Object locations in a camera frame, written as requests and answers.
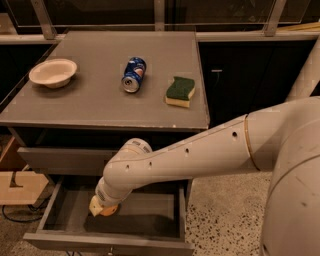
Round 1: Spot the grey open middle drawer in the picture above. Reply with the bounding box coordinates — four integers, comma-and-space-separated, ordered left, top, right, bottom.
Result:
24, 176, 194, 256

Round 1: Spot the metal glass railing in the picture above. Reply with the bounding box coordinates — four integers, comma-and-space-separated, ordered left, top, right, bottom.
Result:
0, 0, 320, 45

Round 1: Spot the grey drawer cabinet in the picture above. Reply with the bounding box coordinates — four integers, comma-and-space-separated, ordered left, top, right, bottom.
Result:
0, 30, 211, 201

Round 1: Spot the blue soda can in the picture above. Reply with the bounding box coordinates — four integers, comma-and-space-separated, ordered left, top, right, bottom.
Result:
122, 57, 147, 93

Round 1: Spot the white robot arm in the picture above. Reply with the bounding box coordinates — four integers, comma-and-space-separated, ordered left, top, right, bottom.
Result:
89, 96, 320, 256

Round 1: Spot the grey top drawer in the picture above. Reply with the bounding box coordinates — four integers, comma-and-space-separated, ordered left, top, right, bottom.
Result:
18, 147, 121, 176

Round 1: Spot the orange fruit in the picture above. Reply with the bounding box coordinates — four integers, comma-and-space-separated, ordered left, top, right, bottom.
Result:
100, 205, 118, 216

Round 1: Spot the black cable on floor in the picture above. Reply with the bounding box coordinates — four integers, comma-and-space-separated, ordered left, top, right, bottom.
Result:
1, 196, 51, 224

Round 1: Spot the green yellow sponge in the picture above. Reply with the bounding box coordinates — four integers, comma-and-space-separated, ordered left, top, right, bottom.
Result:
165, 76, 195, 108

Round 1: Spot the white bowl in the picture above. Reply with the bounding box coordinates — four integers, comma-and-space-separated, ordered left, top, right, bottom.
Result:
29, 59, 77, 89

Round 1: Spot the black low cabinet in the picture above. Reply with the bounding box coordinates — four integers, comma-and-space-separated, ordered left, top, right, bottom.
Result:
199, 40, 315, 127

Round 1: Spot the white diagonal pole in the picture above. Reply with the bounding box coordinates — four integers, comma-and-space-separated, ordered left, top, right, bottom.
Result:
286, 36, 320, 101

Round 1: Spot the light wooden box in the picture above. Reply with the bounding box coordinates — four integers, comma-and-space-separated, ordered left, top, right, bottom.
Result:
0, 137, 49, 205

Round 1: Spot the white gripper with vents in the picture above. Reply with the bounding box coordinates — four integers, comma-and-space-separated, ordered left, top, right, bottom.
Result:
89, 185, 124, 217

